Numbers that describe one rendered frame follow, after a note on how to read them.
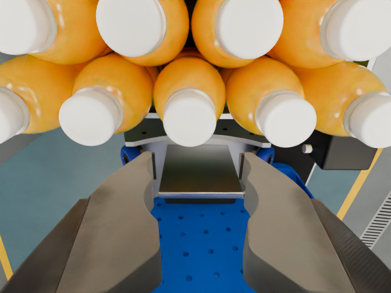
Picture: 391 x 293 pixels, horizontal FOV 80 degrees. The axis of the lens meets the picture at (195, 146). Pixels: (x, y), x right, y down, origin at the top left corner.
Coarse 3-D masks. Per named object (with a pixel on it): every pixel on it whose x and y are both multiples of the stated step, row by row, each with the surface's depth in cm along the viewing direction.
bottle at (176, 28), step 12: (156, 0) 15; (168, 0) 17; (180, 0) 18; (168, 12) 17; (180, 12) 18; (168, 24) 17; (180, 24) 18; (168, 36) 17; (180, 36) 19; (156, 48) 17; (168, 48) 18; (180, 48) 20; (132, 60) 19; (144, 60) 19; (156, 60) 19; (168, 60) 21
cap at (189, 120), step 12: (180, 96) 17; (192, 96) 17; (168, 108) 17; (180, 108) 16; (192, 108) 17; (204, 108) 17; (168, 120) 17; (180, 120) 17; (192, 120) 17; (204, 120) 17; (168, 132) 17; (180, 132) 17; (192, 132) 17; (204, 132) 17; (180, 144) 18; (192, 144) 18
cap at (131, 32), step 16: (112, 0) 13; (128, 0) 13; (144, 0) 13; (96, 16) 14; (112, 16) 14; (128, 16) 14; (144, 16) 14; (160, 16) 14; (112, 32) 14; (128, 32) 14; (144, 32) 14; (160, 32) 14; (112, 48) 15; (128, 48) 15; (144, 48) 15
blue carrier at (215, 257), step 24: (168, 216) 34; (192, 216) 34; (216, 216) 34; (240, 216) 34; (168, 240) 30; (192, 240) 30; (216, 240) 30; (240, 240) 31; (168, 264) 27; (192, 264) 27; (216, 264) 27; (240, 264) 27; (168, 288) 25; (192, 288) 25; (216, 288) 25; (240, 288) 25
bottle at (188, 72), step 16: (192, 48) 31; (176, 64) 21; (192, 64) 20; (208, 64) 22; (160, 80) 21; (176, 80) 19; (192, 80) 19; (208, 80) 20; (160, 96) 20; (208, 96) 18; (224, 96) 21; (160, 112) 20
